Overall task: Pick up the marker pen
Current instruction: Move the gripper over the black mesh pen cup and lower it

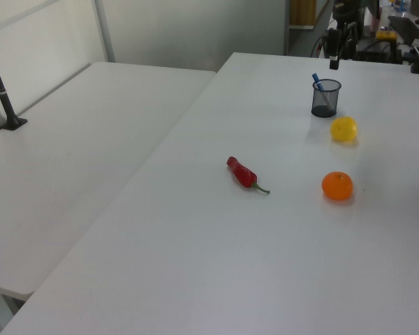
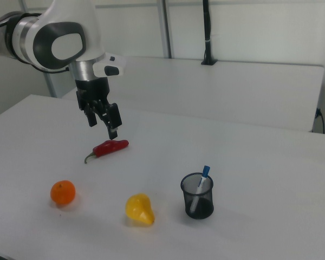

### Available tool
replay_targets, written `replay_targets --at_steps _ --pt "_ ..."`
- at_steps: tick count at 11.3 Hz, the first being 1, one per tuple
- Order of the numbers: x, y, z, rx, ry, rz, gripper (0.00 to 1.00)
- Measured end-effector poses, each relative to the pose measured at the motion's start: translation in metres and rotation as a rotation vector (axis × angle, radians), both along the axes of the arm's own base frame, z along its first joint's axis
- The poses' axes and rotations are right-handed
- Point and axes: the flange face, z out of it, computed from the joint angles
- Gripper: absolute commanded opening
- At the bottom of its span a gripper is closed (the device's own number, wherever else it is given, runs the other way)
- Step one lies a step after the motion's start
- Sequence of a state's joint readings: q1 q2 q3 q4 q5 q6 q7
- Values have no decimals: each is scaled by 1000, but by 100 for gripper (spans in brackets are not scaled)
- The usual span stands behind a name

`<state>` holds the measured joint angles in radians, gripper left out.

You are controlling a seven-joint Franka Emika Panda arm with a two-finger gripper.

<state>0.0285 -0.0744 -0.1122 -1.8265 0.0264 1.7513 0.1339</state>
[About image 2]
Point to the black mesh pen cup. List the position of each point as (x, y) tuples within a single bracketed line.
[(199, 208)]

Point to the black pole with clamp base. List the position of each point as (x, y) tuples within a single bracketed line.
[(208, 32)]

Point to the white neighbouring table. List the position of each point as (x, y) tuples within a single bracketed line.
[(205, 89)]

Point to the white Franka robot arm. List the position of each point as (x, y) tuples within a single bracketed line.
[(54, 29)]

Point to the yellow lemon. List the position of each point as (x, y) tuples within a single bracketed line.
[(138, 207)]

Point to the white marker pen blue cap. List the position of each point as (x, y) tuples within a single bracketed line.
[(203, 180)]

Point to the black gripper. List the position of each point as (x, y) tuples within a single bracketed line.
[(93, 89)]

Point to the orange plastic mandarin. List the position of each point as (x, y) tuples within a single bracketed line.
[(63, 192)]

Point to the red chili pepper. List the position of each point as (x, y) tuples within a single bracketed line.
[(109, 147)]

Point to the grey aluminium frame post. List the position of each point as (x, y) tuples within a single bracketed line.
[(51, 85), (164, 27)]

